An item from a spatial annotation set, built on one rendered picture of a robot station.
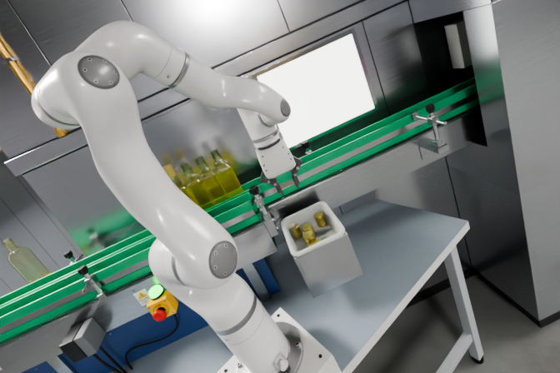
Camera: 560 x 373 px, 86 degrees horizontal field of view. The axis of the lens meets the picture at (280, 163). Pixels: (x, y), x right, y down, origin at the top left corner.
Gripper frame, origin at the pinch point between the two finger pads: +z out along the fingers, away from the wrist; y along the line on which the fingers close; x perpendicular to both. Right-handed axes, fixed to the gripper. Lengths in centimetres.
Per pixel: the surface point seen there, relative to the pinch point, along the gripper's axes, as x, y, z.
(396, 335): -24, -20, 115
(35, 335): -4, 96, 12
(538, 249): 6, -78, 67
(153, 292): 2, 53, 13
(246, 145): -30.1, 7.2, -10.4
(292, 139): -30.1, -10.7, -4.5
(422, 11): -25, -74, -30
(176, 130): -30.6, 28.6, -27.1
